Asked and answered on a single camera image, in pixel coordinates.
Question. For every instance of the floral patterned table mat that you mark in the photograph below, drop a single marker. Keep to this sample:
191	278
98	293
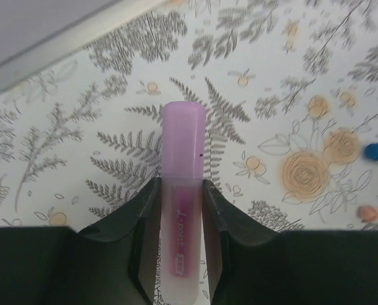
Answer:
290	91

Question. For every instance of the aluminium frame rail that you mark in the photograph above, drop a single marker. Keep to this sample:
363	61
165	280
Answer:
36	34

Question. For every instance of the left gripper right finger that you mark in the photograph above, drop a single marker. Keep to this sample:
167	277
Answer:
248	263

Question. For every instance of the white marker orange cap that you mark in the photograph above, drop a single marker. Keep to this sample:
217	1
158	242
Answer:
368	214

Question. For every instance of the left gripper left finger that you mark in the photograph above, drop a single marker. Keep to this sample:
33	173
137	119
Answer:
112	261

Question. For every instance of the white marker blue cap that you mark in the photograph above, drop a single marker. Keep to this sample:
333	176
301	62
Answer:
377	152

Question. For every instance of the purple highlighter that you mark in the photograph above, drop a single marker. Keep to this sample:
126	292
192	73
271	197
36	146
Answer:
183	142

